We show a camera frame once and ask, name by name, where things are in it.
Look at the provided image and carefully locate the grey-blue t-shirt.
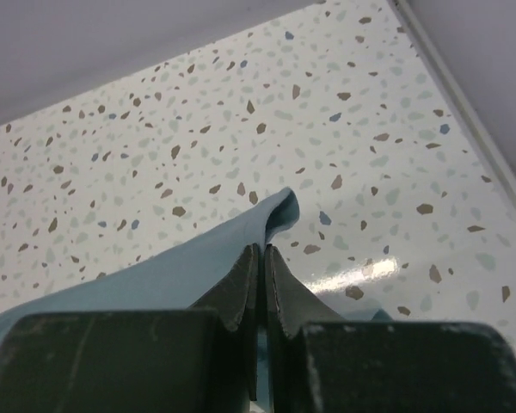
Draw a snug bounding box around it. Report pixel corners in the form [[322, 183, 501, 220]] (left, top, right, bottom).
[[0, 187, 396, 401]]

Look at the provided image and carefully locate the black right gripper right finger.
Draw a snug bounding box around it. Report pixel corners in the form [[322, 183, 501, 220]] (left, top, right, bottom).
[[264, 246, 516, 412]]

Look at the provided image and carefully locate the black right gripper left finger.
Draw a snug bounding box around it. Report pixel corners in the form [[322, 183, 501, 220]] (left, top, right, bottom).
[[0, 244, 259, 412]]

